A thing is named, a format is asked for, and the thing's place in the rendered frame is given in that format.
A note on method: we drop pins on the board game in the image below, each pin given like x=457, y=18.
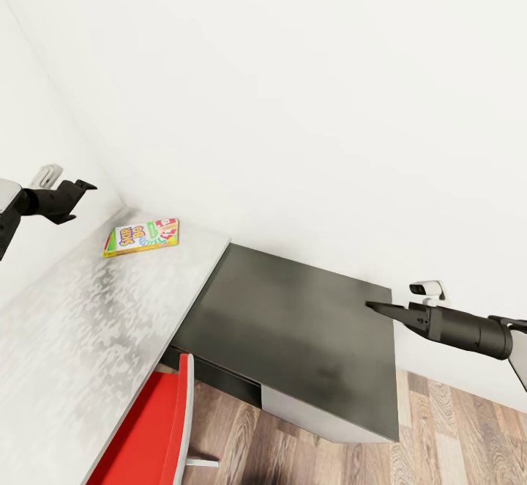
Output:
x=142, y=237

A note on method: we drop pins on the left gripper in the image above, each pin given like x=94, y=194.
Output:
x=65, y=198

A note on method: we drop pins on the desk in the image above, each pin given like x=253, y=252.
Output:
x=78, y=345

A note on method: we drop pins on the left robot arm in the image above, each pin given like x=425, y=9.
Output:
x=38, y=199

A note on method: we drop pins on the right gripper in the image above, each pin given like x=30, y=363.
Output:
x=444, y=325

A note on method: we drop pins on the swivel chair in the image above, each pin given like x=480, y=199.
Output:
x=151, y=445

